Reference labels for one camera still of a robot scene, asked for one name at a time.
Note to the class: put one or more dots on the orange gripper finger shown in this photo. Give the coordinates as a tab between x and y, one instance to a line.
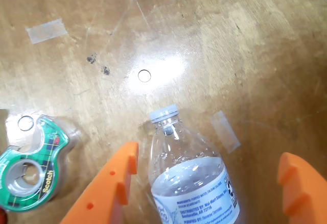
102	183
306	183

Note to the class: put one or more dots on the clear water bottle white cap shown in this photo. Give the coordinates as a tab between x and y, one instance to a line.
189	183

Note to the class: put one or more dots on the green Scotch tape dispenser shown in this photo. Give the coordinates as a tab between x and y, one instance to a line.
51	183

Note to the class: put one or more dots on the clear tape strip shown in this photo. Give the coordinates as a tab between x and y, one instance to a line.
46	31

